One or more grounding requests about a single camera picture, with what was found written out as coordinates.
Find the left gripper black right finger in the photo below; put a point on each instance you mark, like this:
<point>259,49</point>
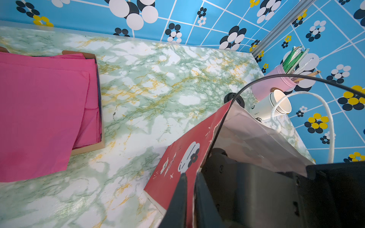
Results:
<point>206,213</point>

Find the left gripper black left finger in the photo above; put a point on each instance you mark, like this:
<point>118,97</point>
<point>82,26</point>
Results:
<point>175,216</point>

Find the red white paper gift bag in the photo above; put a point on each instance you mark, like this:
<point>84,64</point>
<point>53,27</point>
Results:
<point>233,130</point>

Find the white paper cup stack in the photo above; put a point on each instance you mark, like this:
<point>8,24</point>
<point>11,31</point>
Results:
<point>262,110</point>

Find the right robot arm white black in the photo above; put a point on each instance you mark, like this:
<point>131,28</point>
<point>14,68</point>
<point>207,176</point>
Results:
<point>248,196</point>

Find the brown cardboard napkin tray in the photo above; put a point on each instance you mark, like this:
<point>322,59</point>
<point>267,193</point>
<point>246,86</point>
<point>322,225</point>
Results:
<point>94,142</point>

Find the pink straw holder cup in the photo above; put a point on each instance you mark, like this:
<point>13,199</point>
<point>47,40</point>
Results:
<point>263,88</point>

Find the pink napkin stack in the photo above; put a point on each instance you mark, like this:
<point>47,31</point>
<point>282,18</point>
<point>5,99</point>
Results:
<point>42,114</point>

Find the right aluminium corner post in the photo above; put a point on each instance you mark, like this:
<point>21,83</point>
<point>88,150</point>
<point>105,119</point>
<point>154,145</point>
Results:
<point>282,25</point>

